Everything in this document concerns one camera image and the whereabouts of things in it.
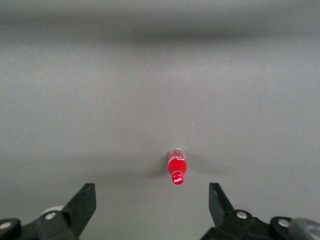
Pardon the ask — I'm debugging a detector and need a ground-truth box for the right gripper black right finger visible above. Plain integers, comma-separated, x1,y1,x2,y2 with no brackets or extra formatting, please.
199,182,295,240

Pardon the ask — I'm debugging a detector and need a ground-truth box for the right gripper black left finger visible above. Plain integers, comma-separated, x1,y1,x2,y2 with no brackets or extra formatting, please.
0,182,98,240

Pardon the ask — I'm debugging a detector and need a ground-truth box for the red cola bottle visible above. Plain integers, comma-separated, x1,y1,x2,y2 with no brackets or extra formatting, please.
166,147,188,187

